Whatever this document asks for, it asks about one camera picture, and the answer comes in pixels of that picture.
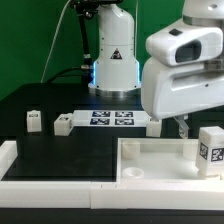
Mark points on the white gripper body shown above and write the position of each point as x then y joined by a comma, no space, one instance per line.
175,80

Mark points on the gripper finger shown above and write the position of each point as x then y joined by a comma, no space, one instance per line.
183,127

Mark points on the white square table top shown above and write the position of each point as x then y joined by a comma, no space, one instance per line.
157,159

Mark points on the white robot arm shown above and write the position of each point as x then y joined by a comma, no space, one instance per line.
116,72

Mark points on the white U-shaped fence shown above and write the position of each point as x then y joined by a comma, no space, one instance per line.
186,195

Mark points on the white marker base plate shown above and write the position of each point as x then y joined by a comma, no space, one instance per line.
106,118

